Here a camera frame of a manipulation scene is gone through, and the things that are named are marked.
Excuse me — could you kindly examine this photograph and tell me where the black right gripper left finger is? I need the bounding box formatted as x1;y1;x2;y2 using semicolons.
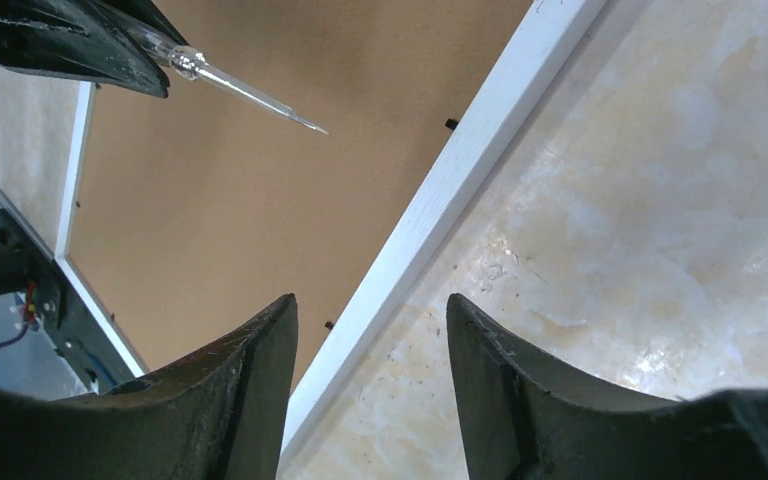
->
0;294;298;479

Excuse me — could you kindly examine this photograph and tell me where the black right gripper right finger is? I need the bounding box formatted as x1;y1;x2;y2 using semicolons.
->
446;294;768;479

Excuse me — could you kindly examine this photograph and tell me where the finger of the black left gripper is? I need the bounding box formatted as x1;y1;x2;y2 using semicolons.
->
0;1;187;98

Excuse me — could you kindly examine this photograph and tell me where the silver screwdriver tool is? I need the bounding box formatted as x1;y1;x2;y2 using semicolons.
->
125;21;328;135

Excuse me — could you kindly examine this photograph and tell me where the white picture frame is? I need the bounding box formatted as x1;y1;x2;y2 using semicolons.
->
55;1;602;458

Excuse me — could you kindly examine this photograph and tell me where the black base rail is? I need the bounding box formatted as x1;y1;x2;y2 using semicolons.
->
0;208;137;394

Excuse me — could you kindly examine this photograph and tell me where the brown frame backing board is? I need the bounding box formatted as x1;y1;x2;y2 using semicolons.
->
69;1;529;375

